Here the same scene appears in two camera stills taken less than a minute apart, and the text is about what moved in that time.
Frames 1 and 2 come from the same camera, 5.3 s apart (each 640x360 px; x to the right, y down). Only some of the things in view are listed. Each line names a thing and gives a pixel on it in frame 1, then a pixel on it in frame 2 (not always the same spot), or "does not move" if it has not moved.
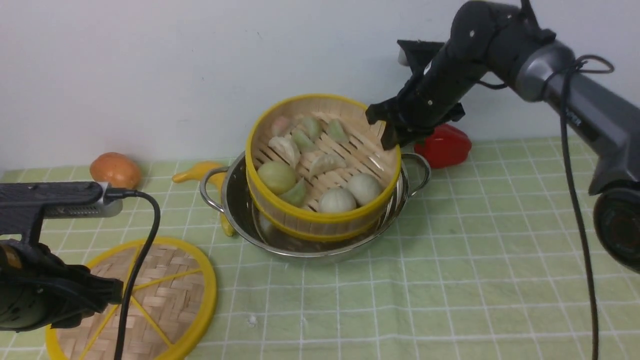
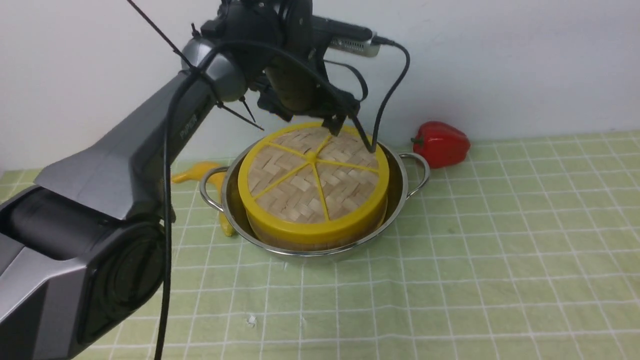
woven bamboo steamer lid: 172,301 → 300,181
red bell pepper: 447,146 does not move
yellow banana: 196,172 does not move
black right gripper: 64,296 → 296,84
